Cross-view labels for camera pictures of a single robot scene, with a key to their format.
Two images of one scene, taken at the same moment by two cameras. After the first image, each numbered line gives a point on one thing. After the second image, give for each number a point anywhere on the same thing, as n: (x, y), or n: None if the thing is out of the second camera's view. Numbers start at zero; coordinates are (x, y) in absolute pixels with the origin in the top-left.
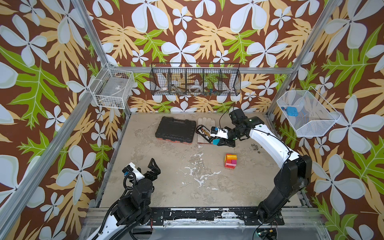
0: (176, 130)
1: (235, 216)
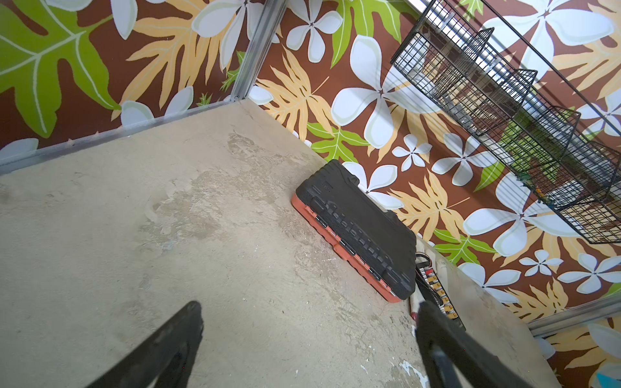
0: (381, 242)
1: None
